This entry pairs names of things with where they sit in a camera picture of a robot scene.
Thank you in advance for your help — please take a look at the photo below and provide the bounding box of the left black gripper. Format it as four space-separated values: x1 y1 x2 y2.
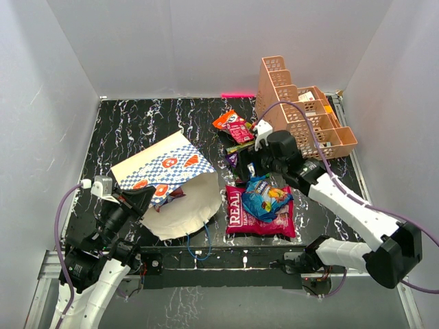
95 184 156 249

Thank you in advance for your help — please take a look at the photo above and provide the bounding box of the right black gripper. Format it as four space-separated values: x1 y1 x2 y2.
233 141 286 183

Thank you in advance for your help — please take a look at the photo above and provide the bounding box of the purple snack packet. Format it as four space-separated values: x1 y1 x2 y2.
225 152 241 182
160 187 186 206

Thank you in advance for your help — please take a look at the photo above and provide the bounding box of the blue snack bag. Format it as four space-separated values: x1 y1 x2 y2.
241 176 293 223

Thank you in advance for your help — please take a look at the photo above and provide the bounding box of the pink red snack packet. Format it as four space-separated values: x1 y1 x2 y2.
227 121 254 144

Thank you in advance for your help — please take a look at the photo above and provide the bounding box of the blue checkered paper bag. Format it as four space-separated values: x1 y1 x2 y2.
111 132 222 241

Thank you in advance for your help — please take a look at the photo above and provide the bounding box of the orange Fox's fruits candy bag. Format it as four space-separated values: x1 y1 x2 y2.
213 110 244 130

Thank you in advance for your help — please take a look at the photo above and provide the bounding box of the pink REAL chips bag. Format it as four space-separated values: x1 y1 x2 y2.
226 186 296 238

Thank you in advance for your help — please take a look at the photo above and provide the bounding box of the colourful candy packet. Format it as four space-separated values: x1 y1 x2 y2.
247 163 256 178

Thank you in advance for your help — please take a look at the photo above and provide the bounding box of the green yellow snack bag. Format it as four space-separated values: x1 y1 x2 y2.
226 143 254 154

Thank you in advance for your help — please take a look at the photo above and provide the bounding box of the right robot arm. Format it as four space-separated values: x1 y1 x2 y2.
237 130 423 289

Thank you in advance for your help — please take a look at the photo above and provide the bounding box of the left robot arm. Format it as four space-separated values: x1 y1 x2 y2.
50 179 156 328

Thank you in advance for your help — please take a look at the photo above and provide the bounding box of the pink tape strip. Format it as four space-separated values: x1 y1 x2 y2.
221 92 255 99

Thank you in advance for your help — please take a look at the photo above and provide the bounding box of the orange plastic file organizer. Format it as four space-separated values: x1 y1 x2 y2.
255 56 357 159

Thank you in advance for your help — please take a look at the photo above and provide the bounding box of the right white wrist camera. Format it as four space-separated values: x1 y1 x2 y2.
253 119 273 151

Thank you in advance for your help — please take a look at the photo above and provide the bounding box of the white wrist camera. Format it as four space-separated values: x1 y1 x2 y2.
80 175 117 203
253 119 273 151

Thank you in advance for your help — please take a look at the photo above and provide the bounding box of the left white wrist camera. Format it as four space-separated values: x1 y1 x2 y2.
80 175 117 203

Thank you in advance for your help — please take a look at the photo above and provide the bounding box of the aluminium base frame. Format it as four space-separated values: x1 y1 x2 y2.
23 92 425 329

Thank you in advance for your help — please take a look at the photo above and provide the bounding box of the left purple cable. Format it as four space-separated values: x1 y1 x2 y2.
54 180 93 329

